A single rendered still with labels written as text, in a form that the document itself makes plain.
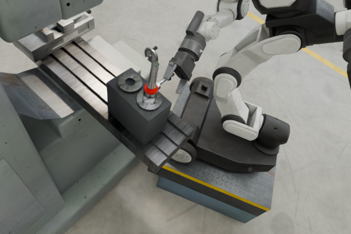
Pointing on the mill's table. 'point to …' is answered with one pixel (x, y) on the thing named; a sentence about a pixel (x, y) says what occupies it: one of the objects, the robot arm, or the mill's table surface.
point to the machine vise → (54, 38)
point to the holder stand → (136, 106)
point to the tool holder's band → (150, 90)
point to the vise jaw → (65, 25)
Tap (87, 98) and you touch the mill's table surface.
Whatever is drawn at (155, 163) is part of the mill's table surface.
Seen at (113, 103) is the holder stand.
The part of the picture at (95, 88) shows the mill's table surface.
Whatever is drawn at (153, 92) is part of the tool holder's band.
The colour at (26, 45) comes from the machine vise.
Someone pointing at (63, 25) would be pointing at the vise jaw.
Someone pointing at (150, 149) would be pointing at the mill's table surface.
